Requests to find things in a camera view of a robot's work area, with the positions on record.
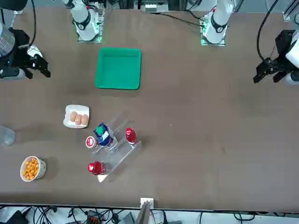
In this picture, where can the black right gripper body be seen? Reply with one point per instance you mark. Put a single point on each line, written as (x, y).
(19, 53)

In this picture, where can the aluminium corner profile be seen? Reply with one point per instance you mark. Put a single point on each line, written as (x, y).
(286, 15)

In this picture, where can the black orange device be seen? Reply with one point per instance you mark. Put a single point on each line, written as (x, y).
(93, 219)

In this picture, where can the green plastic tray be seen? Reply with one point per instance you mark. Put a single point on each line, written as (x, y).
(118, 70)

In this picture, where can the tall translucent grey cylinder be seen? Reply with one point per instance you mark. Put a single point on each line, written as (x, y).
(7, 136)

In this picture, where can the grey electrical box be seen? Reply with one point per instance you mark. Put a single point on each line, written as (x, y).
(150, 8)

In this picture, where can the black box under table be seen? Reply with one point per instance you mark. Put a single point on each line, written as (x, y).
(15, 218)

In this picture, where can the steel arm base plate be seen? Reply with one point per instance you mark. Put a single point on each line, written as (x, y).
(80, 41)
(222, 43)

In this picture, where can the red soda bottle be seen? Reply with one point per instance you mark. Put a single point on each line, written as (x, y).
(95, 168)
(130, 136)

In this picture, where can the grey device under table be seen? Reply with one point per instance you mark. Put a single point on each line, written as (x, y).
(127, 219)

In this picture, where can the brown egg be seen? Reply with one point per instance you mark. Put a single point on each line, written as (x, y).
(78, 118)
(84, 119)
(73, 116)

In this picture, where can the blue milk carton green cap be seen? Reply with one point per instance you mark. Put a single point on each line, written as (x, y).
(104, 137)

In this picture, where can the small white paper tag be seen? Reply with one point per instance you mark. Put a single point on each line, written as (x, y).
(101, 179)

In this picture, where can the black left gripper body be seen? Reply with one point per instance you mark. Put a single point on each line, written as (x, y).
(283, 43)

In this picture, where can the clear acrylic stepped shelf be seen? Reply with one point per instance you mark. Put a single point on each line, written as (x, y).
(123, 161)

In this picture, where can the white cup of orange snacks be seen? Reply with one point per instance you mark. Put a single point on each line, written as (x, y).
(29, 169)

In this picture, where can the aluminium profile post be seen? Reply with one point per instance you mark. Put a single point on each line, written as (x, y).
(146, 210)

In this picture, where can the small bottle red white lid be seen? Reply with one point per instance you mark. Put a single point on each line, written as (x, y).
(90, 141)

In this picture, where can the white egg box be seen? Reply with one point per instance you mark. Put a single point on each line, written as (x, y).
(70, 109)

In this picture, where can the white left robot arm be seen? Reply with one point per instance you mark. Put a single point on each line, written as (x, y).
(216, 23)

